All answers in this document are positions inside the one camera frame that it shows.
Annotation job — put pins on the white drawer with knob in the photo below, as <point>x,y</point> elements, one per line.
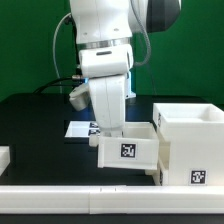
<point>161,174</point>

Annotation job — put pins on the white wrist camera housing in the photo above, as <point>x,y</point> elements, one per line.
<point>102,62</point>

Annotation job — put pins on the large white drawer cabinet box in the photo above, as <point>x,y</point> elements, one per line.
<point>192,139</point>

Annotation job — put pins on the white drawer without knob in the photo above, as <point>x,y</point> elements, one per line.
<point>138,148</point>

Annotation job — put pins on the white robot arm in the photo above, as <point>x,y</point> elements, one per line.
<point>104,29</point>

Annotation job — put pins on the white front rail bar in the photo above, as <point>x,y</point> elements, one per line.
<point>111,200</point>

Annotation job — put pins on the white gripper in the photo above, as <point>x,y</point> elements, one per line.
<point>108,101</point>

